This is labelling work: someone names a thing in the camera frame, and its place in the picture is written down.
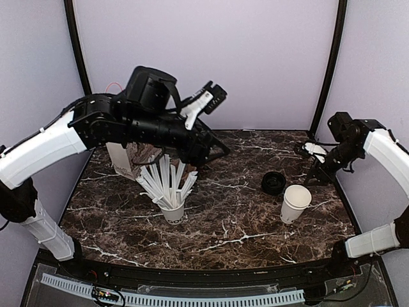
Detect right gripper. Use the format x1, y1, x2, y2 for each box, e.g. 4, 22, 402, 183
304, 139, 363, 186

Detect white paper coffee cup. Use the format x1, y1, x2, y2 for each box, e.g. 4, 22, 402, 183
280, 185, 312, 224

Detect white slotted cable duct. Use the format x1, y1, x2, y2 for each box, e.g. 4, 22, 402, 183
40, 273, 305, 306

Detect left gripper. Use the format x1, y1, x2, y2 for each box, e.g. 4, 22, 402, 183
123, 108, 230, 164

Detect paper cup holding straws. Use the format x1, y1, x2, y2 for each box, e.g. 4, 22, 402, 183
160, 203, 185, 225

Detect left black frame post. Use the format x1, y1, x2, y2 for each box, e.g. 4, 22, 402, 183
63, 0, 92, 95

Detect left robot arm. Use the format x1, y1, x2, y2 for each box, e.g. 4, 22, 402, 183
1, 91, 226, 279

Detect white paper takeout bag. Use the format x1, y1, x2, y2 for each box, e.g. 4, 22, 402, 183
106, 143, 161, 181

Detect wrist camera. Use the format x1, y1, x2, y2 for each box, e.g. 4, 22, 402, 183
294, 141, 327, 157
180, 81, 228, 130

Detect black frame post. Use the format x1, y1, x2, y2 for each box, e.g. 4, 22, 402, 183
63, 0, 92, 95
307, 0, 348, 139

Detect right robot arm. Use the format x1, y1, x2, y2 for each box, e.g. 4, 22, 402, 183
299, 112, 408, 278

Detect bundle of straws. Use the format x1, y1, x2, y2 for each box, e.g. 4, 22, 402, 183
136, 154, 198, 210

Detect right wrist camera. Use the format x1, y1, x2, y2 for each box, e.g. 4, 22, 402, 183
294, 141, 327, 157

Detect right black frame post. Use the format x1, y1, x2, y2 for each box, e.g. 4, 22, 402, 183
307, 0, 348, 139

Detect black plastic cup lids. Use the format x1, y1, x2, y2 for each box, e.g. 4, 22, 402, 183
261, 171, 286, 196

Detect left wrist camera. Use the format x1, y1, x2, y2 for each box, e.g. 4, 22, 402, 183
180, 81, 228, 130

